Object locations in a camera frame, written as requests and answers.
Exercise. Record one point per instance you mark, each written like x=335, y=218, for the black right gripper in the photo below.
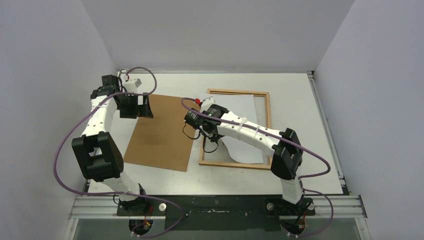
x=205, y=131

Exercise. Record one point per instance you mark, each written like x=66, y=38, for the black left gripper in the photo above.
x=139, y=111

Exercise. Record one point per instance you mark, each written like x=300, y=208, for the brown backing board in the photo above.
x=163, y=141

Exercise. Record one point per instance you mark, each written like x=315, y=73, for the printed photo sheet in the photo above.
x=239, y=138

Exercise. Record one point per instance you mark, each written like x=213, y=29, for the wooden picture frame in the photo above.
x=256, y=107

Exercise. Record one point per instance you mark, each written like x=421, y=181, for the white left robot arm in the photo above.
x=97, y=154

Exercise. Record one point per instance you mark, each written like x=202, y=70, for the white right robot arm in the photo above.
x=282, y=146

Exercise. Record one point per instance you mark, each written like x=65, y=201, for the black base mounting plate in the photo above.
x=220, y=212

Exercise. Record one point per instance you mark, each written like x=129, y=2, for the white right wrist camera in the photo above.
x=207, y=102

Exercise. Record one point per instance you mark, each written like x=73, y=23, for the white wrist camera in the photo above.
x=131, y=86
x=207, y=102

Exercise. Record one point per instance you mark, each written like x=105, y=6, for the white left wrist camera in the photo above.
x=131, y=86

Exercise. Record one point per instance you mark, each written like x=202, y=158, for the aluminium front rail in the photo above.
x=103, y=207

